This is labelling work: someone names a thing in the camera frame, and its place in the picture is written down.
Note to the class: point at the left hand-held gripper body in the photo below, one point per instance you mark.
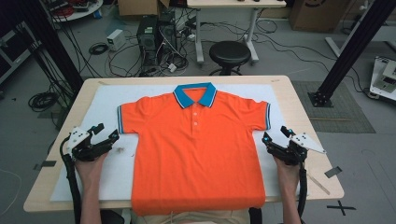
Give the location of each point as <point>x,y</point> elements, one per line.
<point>79,146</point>

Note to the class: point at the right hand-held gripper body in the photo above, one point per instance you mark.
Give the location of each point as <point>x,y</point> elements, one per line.
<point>295,154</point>

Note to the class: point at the orange polo shirt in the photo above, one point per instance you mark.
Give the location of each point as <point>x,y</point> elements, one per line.
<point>199,155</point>

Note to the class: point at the person's right hand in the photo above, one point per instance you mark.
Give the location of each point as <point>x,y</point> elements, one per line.
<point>288,174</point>

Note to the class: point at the person's left hand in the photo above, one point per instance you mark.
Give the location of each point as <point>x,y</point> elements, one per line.
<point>90,171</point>

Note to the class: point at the white foam mat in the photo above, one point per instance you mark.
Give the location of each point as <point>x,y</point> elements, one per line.
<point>102,102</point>

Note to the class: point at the grey tape piece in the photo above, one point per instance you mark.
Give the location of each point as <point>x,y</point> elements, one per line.
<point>46,164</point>
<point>333,172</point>

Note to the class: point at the thin wooden stick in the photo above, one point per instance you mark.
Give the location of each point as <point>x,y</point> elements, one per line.
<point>318,184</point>

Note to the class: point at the grey floor mat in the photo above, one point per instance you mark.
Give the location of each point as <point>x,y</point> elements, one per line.
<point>345,112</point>

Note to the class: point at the black tape cross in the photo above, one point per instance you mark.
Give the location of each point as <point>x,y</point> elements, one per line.
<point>341,207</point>

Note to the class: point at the person's beige pants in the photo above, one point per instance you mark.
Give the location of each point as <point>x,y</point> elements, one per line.
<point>218,218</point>

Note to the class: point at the black metal stand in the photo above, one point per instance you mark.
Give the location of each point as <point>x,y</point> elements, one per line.
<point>59,46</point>
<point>351,46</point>

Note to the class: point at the small white box device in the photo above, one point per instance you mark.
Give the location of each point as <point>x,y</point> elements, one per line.
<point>115,39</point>

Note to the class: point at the white power adapter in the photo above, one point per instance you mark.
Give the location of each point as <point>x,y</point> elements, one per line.
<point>172,67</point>

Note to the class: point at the black round stool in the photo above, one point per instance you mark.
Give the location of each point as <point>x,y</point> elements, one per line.
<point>229,53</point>

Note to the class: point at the black computer tower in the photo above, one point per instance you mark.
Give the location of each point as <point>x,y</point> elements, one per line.
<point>168,37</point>
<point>147,40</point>

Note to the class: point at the grey metal rack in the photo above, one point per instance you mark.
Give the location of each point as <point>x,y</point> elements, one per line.
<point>12,59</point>

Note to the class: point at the white machine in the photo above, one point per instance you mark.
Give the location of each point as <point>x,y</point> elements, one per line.
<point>384,77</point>

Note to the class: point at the round white table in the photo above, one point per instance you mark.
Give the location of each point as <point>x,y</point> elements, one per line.
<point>87,12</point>

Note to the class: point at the cardboard box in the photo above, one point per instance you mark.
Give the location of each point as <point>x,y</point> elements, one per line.
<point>137,6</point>
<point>317,15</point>

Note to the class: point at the white desk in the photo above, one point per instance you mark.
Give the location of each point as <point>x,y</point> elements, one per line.
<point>233,3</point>

